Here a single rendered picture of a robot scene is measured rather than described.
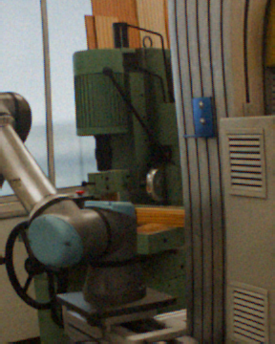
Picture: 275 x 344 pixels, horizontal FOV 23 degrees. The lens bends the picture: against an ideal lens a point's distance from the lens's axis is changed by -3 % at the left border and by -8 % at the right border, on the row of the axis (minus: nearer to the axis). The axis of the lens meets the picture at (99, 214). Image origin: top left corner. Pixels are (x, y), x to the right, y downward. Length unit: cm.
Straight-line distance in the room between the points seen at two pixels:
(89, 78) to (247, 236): 117
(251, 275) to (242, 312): 9
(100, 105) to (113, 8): 192
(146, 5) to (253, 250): 316
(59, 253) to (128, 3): 292
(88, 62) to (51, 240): 96
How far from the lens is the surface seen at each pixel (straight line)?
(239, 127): 130
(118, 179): 242
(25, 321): 388
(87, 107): 234
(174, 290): 239
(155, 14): 439
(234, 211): 134
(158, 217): 227
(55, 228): 150
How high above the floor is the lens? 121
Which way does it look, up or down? 7 degrees down
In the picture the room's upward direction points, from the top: 4 degrees counter-clockwise
